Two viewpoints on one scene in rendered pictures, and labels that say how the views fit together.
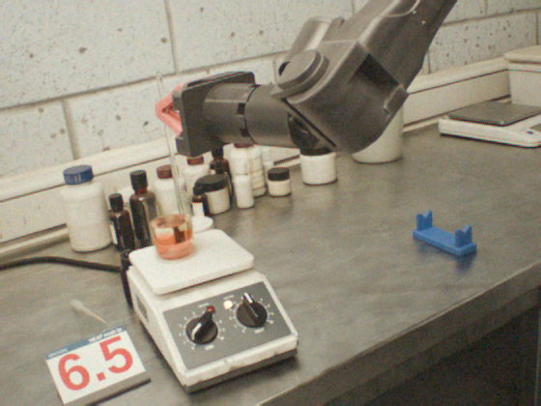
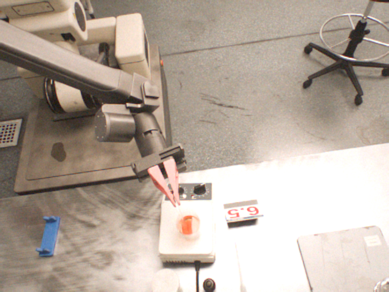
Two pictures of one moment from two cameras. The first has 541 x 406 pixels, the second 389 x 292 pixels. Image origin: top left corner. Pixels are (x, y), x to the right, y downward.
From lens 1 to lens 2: 0.97 m
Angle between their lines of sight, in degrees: 98
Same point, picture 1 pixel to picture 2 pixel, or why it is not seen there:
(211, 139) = not seen: hidden behind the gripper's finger
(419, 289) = (98, 203)
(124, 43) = not seen: outside the picture
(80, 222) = not seen: outside the picture
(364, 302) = (123, 208)
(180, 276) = (198, 205)
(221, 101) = (164, 142)
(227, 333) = (190, 188)
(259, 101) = (156, 124)
